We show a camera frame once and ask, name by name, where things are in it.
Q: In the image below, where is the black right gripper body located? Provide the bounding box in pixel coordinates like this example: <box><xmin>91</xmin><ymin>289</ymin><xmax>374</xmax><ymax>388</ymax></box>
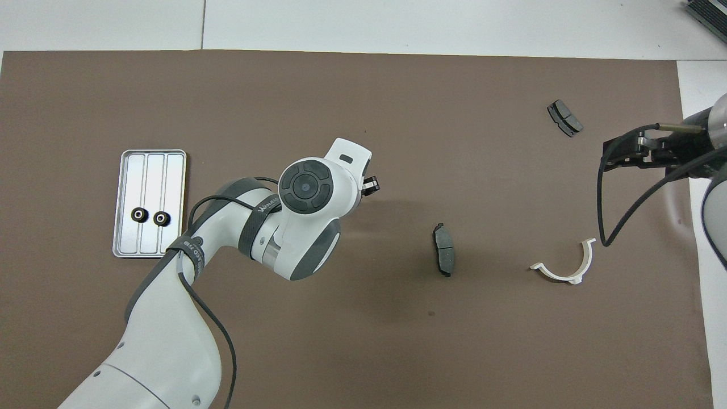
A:
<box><xmin>639</xmin><ymin>128</ymin><xmax>711</xmax><ymax>171</ymax></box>

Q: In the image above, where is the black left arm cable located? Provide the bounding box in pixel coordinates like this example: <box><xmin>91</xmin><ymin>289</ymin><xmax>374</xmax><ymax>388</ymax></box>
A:
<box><xmin>176</xmin><ymin>176</ymin><xmax>282</xmax><ymax>409</ymax></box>

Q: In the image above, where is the dark ribbed grey device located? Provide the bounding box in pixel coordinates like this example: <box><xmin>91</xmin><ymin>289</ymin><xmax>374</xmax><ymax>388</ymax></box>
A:
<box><xmin>684</xmin><ymin>0</ymin><xmax>727</xmax><ymax>43</ymax></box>

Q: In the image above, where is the white semicircular plastic bracket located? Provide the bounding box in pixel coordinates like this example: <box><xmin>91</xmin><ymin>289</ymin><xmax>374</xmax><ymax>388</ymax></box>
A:
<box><xmin>529</xmin><ymin>238</ymin><xmax>597</xmax><ymax>285</ymax></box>

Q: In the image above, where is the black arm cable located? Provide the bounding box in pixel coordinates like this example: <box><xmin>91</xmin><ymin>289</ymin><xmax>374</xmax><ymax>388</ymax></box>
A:
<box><xmin>596</xmin><ymin>122</ymin><xmax>727</xmax><ymax>246</ymax></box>
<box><xmin>176</xmin><ymin>176</ymin><xmax>282</xmax><ymax>409</ymax></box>

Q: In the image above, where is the brown paper table mat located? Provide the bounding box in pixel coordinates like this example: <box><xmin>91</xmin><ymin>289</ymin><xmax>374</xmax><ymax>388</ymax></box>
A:
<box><xmin>0</xmin><ymin>50</ymin><xmax>713</xmax><ymax>409</ymax></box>

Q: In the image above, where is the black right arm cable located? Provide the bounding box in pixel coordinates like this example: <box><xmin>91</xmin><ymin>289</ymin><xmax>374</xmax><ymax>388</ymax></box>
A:
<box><xmin>596</xmin><ymin>122</ymin><xmax>727</xmax><ymax>246</ymax></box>

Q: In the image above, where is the short dark grey brake pad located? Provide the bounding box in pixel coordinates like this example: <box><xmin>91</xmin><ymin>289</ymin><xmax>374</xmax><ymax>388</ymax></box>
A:
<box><xmin>547</xmin><ymin>100</ymin><xmax>584</xmax><ymax>138</ymax></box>

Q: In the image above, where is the long dark grey brake pad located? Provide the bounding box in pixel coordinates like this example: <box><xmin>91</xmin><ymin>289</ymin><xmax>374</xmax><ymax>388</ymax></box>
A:
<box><xmin>433</xmin><ymin>222</ymin><xmax>456</xmax><ymax>278</ymax></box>

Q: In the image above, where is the grey metal tray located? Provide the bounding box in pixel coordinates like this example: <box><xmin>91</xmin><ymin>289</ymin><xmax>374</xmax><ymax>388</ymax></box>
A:
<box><xmin>112</xmin><ymin>149</ymin><xmax>187</xmax><ymax>259</ymax></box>

